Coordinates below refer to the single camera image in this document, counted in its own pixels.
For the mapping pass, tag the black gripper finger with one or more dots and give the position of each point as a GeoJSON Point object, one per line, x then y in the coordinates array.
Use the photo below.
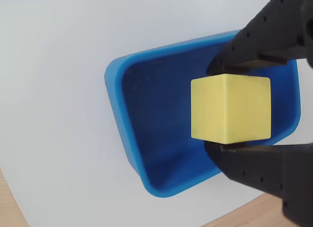
{"type": "Point", "coordinates": [269, 36]}
{"type": "Point", "coordinates": [264, 170]}

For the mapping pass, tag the white rectangular board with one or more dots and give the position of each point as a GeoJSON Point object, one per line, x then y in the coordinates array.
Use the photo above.
{"type": "Point", "coordinates": [49, 90]}

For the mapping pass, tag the yellow cube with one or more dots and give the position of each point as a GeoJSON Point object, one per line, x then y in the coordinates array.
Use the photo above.
{"type": "Point", "coordinates": [230, 109]}

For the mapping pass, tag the blue rectangular bin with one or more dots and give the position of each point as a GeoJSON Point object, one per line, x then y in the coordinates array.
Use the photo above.
{"type": "Point", "coordinates": [159, 114]}

